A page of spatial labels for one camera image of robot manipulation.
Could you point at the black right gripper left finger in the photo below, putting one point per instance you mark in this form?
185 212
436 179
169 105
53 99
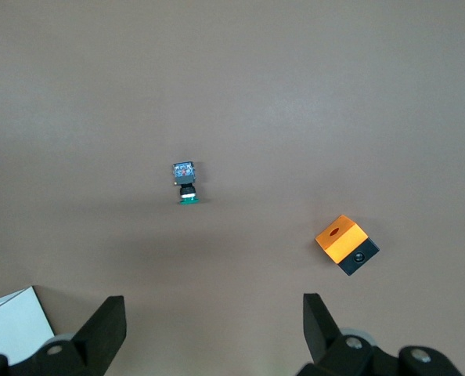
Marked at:
91 337

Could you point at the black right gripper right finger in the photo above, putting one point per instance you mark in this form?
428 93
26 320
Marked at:
322 337

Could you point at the white drawer cabinet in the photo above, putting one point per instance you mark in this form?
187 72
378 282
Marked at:
9 325

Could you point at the orange and black button box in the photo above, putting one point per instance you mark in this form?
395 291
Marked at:
342 239

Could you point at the brown table mat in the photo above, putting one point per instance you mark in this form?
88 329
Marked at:
232 78

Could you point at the green push button switch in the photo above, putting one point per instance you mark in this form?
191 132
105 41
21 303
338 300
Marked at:
185 176

